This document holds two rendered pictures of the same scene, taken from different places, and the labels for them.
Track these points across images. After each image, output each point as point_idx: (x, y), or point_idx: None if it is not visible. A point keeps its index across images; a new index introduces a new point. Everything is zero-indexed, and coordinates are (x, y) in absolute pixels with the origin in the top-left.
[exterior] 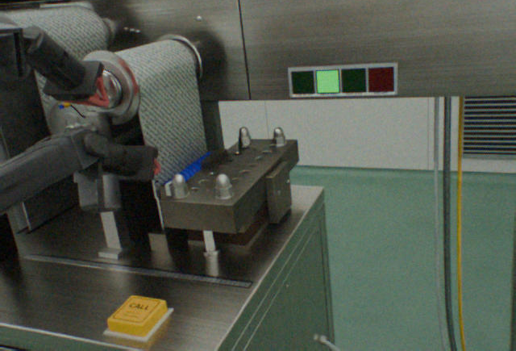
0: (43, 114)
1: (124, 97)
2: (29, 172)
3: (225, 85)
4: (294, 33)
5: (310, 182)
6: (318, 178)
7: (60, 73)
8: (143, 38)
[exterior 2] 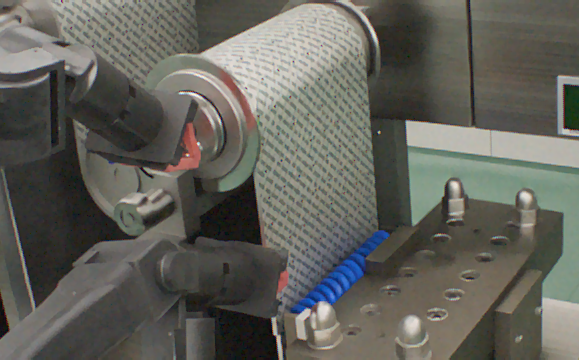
0: (70, 129)
1: (229, 146)
2: (68, 345)
3: (423, 92)
4: (576, 10)
5: (570, 205)
6: None
7: (121, 126)
8: None
